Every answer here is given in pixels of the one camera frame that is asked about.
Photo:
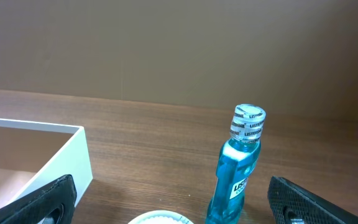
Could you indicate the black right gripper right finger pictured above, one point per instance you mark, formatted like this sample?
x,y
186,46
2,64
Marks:
x,y
291,204

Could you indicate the blue mouthwash bottle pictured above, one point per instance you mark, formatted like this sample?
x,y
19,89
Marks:
x,y
237,160

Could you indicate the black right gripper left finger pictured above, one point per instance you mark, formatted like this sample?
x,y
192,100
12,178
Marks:
x,y
51,203

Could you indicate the white cardboard box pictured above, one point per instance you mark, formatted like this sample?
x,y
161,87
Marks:
x,y
32,154

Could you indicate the round white cotton-swab tub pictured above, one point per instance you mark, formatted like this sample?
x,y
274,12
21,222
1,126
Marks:
x,y
160,217

